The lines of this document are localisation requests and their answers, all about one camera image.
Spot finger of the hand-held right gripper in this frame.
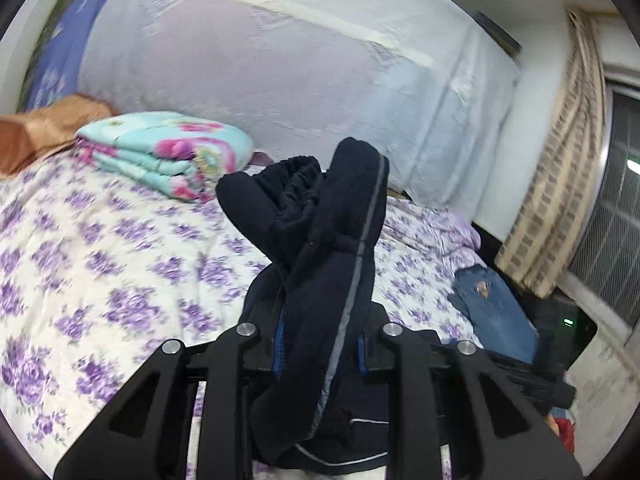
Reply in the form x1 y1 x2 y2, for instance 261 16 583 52
482 349 577 411

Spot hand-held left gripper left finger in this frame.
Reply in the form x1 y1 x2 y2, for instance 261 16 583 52
52 310 287 480

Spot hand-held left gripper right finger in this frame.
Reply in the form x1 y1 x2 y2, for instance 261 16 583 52
357 309 585 480

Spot dark navy pants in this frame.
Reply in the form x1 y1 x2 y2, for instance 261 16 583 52
215 136 396 473

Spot red cloth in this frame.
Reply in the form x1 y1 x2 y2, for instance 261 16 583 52
547 407 578 453

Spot blue jeans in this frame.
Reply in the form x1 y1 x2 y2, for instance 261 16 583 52
447 266 541 365

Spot purple floral bedsheet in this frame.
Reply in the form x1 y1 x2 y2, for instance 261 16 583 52
0 152 488 480

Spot window with metal grille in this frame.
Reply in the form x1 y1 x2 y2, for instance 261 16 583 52
565 15 640 346

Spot beige striped curtain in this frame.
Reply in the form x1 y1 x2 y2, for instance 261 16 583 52
495 6 608 298

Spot folded teal floral blanket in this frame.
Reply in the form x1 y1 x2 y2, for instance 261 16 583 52
75 111 256 205

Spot white covered headboard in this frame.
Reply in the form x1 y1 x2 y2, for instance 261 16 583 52
77 0 523 223

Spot orange satin pillow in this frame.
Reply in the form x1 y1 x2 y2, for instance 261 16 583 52
0 94 121 178

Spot blue floral cloth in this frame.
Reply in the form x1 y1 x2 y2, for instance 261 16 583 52
22 0 128 113

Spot dark wall frame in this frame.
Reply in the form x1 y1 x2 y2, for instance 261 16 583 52
474 10 523 60

